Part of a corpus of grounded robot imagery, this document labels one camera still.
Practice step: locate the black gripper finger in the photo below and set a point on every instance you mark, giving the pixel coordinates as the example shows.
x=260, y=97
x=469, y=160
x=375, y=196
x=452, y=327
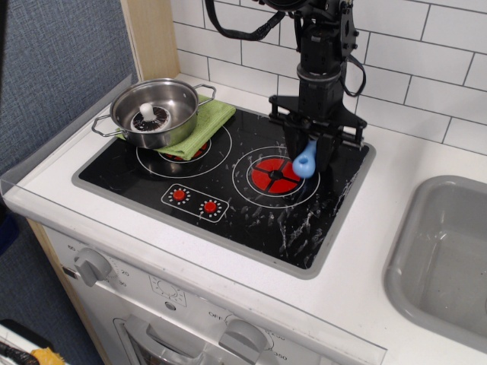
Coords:
x=326, y=147
x=295, y=140

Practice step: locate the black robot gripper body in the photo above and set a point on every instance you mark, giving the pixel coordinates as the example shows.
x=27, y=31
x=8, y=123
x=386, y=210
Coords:
x=318, y=110

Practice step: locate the blue and grey toy spoon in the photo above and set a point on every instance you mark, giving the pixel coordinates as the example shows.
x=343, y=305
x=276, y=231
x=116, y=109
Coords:
x=304, y=165

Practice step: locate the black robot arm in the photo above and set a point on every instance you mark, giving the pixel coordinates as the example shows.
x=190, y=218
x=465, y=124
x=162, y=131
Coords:
x=326, y=37

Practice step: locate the silver metal pot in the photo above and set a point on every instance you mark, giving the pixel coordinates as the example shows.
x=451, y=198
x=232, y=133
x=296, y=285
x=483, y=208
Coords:
x=154, y=90

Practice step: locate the black toy stove top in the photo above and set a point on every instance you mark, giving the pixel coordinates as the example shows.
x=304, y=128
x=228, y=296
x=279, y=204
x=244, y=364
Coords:
x=265, y=211

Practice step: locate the green folded cloth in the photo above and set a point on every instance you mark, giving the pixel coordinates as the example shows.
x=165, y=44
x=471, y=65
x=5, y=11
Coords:
x=205, y=125

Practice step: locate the right red stove knob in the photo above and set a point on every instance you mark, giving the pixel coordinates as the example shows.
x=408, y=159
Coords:
x=210, y=207

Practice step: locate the red stove knob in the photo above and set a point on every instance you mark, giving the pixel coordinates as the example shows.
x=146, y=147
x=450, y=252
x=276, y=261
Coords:
x=179, y=195
x=210, y=207

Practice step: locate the left red stove knob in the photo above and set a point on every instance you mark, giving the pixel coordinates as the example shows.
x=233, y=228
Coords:
x=179, y=195

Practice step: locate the white and black mushroom toy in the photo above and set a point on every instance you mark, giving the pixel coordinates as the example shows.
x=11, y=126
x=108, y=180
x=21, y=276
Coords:
x=150, y=119

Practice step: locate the grey plastic sink basin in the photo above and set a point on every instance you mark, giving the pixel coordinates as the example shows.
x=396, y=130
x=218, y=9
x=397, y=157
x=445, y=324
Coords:
x=436, y=276

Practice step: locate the right grey oven dial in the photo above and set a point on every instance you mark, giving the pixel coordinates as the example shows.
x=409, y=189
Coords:
x=243, y=340

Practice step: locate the grey oven dial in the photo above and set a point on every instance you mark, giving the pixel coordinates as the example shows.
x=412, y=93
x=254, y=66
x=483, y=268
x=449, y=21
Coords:
x=243, y=340
x=92, y=266

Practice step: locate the white toy oven front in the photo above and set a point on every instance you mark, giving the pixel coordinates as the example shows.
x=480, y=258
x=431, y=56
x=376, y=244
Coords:
x=139, y=318

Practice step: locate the left grey oven dial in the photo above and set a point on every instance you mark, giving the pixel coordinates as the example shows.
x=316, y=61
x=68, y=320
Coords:
x=92, y=266

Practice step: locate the yellow object at corner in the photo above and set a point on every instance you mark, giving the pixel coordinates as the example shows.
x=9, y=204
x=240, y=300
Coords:
x=45, y=356

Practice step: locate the light wooden side post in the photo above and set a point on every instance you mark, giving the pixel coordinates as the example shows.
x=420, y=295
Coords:
x=152, y=38

